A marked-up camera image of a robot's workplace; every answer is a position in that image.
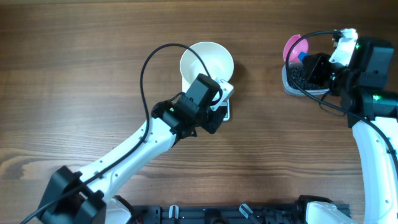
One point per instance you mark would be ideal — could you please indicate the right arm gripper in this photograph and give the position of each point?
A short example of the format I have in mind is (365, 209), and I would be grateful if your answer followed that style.
(313, 70)

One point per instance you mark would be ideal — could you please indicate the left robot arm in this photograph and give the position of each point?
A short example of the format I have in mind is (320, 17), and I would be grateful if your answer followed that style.
(82, 196)

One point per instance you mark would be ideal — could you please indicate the clear plastic bean container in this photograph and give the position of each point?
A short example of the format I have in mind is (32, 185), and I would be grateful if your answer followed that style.
(290, 91)

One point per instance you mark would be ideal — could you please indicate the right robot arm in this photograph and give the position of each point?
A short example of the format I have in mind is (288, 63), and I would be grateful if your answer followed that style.
(372, 116)

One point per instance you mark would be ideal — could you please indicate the black beans in container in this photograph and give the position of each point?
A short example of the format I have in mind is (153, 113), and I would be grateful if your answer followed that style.
(297, 76)

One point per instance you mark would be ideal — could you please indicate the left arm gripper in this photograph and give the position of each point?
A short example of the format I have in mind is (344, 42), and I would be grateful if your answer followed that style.
(212, 127)

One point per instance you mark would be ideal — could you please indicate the white bowl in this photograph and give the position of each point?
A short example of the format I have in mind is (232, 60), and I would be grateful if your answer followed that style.
(217, 59)

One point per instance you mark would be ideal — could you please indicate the pink scoop blue handle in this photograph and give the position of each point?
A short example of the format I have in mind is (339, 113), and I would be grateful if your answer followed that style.
(295, 46)

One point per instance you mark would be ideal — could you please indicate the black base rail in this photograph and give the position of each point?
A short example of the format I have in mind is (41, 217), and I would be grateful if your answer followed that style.
(269, 214)

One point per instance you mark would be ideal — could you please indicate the white digital kitchen scale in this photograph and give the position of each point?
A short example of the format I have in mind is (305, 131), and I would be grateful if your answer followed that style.
(225, 105)

